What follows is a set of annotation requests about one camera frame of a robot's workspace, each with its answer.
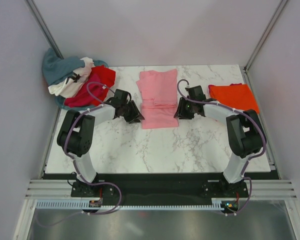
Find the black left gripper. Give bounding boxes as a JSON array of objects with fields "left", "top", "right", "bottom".
[{"left": 121, "top": 100, "right": 145, "bottom": 125}]

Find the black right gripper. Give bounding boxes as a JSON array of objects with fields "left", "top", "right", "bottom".
[{"left": 174, "top": 97, "right": 196, "bottom": 120}]

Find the pink t-shirt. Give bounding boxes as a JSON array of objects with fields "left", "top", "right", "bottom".
[{"left": 136, "top": 69, "right": 179, "bottom": 130}]

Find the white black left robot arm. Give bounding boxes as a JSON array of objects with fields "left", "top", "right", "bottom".
[{"left": 57, "top": 89, "right": 145, "bottom": 198}]

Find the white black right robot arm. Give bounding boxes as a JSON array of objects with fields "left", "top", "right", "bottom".
[{"left": 174, "top": 85, "right": 267, "bottom": 197}]

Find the folded magenta t-shirt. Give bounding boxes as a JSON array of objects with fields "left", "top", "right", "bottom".
[{"left": 208, "top": 83, "right": 242, "bottom": 100}]

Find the red t-shirt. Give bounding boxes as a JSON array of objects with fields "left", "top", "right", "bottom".
[{"left": 89, "top": 65, "right": 116, "bottom": 101}]

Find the crimson t-shirt in pile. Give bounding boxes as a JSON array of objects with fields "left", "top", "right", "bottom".
[{"left": 64, "top": 73, "right": 104, "bottom": 108}]

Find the folded orange t-shirt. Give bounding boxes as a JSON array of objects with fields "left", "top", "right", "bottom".
[{"left": 218, "top": 84, "right": 260, "bottom": 114}]

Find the white t-shirt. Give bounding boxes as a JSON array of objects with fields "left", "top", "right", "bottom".
[{"left": 48, "top": 57, "right": 95, "bottom": 99}]

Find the teal blue t-shirt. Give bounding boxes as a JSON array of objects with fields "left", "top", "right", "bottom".
[{"left": 41, "top": 47, "right": 110, "bottom": 86}]

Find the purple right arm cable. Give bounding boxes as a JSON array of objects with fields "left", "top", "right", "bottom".
[{"left": 177, "top": 79, "right": 268, "bottom": 217}]

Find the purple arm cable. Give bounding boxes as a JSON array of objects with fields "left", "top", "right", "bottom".
[
  {"left": 64, "top": 81, "right": 123, "bottom": 216},
  {"left": 177, "top": 79, "right": 268, "bottom": 217}
]

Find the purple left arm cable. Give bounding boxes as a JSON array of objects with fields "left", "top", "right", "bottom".
[{"left": 64, "top": 81, "right": 123, "bottom": 216}]

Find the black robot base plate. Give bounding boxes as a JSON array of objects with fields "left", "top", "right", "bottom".
[{"left": 42, "top": 171, "right": 282, "bottom": 208}]

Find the left aluminium table rail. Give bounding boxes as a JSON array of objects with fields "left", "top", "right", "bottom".
[{"left": 37, "top": 107, "right": 61, "bottom": 179}]

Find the aluminium table rail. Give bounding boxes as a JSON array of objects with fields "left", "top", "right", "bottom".
[
  {"left": 241, "top": 71, "right": 278, "bottom": 173},
  {"left": 37, "top": 107, "right": 61, "bottom": 179}
]

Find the white slotted cable duct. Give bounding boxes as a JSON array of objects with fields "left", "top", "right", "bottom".
[{"left": 35, "top": 199, "right": 239, "bottom": 211}]

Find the right aluminium table rail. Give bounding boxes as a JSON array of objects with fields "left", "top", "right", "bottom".
[{"left": 241, "top": 71, "right": 278, "bottom": 173}]

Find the left aluminium frame post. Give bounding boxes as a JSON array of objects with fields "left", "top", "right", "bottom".
[{"left": 25, "top": 0, "right": 64, "bottom": 59}]

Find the aluminium frame post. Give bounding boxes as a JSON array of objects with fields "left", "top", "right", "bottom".
[
  {"left": 242, "top": 0, "right": 290, "bottom": 74},
  {"left": 25, "top": 0, "right": 64, "bottom": 59}
]

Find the right aluminium frame post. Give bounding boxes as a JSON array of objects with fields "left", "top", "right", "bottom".
[{"left": 242, "top": 0, "right": 290, "bottom": 74}]

